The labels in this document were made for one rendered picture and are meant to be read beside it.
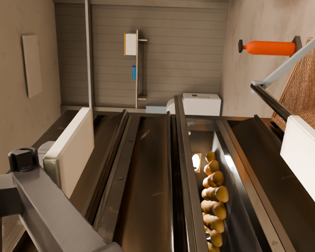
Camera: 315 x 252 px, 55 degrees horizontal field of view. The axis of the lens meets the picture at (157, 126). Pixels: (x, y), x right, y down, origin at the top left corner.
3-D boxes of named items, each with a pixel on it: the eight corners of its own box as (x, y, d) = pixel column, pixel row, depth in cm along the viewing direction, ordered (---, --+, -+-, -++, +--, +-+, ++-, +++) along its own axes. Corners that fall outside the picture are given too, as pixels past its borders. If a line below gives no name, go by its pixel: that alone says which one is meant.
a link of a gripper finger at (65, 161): (63, 212, 15) (48, 212, 15) (94, 147, 21) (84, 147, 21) (57, 158, 14) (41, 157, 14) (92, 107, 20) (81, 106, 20)
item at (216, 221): (216, 290, 159) (205, 290, 159) (205, 228, 203) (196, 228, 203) (230, 192, 136) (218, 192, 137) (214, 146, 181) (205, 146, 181)
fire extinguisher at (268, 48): (294, 35, 351) (237, 33, 352) (305, 36, 324) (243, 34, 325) (290, 60, 360) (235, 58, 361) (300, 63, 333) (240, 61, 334)
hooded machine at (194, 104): (219, 93, 792) (167, 90, 794) (224, 98, 736) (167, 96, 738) (217, 119, 816) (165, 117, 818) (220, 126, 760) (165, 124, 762)
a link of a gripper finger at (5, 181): (33, 223, 13) (-37, 220, 13) (68, 164, 18) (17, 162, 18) (28, 194, 12) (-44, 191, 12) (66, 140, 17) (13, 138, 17)
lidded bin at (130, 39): (138, 32, 752) (126, 32, 752) (136, 33, 712) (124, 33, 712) (137, 54, 769) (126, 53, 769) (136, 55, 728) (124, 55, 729)
